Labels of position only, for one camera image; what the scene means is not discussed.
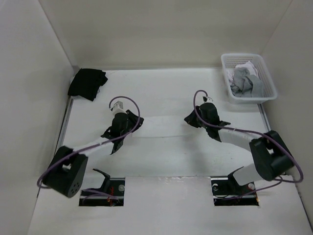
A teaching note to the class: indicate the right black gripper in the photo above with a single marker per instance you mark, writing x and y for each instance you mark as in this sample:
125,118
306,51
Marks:
190,119

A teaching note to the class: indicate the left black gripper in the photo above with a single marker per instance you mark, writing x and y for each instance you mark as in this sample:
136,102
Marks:
133,119

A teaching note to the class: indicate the white tank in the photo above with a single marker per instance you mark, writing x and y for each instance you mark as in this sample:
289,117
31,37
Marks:
248,65
164,127

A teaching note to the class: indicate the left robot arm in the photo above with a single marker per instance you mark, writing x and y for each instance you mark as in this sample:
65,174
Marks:
66,171

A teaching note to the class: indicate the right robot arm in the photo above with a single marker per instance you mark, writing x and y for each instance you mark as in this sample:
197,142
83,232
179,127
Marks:
270,155

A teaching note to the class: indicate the grey crumpled tank top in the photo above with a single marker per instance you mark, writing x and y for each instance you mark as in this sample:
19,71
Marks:
245,85

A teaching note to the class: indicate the black folded tank top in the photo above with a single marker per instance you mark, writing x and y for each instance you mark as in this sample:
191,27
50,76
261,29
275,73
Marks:
86,83

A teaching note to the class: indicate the white crumpled tank top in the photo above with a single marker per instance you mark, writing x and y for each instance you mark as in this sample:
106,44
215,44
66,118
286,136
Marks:
248,65

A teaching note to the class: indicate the white plastic basket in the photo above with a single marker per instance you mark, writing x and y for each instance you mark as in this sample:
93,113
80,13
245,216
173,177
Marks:
230,60

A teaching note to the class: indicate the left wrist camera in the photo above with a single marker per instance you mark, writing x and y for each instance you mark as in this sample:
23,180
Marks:
117,108

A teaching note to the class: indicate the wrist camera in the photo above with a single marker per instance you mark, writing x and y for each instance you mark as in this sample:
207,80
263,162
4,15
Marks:
207,99
117,108

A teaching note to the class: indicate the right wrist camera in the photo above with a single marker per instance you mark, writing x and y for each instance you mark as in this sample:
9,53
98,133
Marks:
207,99

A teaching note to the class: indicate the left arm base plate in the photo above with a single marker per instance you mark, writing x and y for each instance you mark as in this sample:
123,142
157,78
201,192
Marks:
110,194

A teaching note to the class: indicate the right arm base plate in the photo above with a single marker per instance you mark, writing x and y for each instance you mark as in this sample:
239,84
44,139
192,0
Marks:
227,194

